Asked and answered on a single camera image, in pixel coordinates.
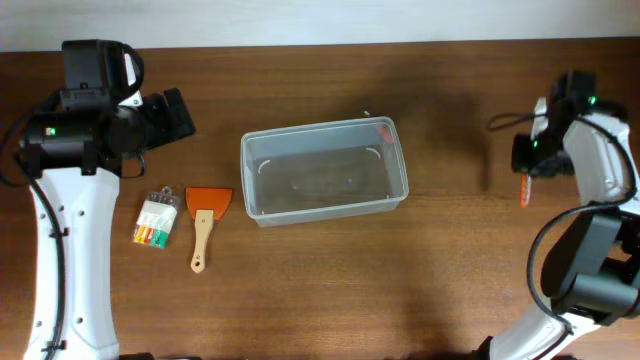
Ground white wrist camera, left arm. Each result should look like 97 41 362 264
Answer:
120 53 142 107

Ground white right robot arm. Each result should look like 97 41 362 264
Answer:
471 71 639 359

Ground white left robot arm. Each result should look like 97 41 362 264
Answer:
14 39 195 359

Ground orange bit holder strip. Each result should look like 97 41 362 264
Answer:
519 174 532 208

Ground orange scraper with wooden handle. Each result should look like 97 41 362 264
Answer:
185 187 233 273

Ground clear plastic storage box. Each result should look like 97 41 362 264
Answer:
240 117 409 227

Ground white wrist camera, arm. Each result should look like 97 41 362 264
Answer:
120 53 142 107
530 97 548 140

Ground clear case of coloured bits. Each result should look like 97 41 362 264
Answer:
132 186 181 249

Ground red handled pliers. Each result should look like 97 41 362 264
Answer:
362 110 396 145

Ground white wrist camera, right arm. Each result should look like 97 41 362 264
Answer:
530 97 548 140

